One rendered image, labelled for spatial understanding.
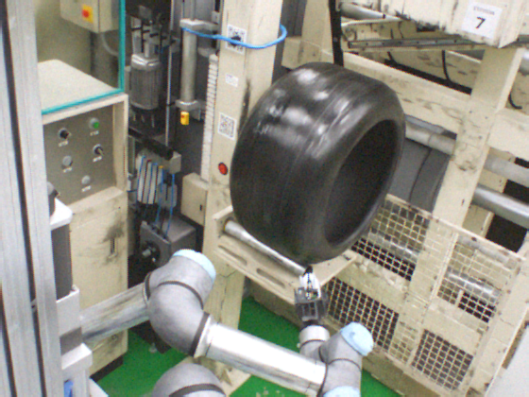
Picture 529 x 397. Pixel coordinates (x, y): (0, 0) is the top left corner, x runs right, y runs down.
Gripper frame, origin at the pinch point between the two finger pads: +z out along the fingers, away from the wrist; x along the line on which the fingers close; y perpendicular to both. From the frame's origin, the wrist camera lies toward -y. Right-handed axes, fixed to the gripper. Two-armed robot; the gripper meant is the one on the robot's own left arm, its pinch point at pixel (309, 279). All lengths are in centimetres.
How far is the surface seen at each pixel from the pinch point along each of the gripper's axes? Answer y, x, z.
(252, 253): -13.4, 19.3, 27.2
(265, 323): -107, 35, 73
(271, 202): 19.3, 6.1, 12.2
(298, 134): 34.5, -4.8, 19.6
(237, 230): -7.3, 23.0, 33.2
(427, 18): 46, -45, 47
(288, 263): -11.6, 7.3, 18.5
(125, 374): -81, 92, 36
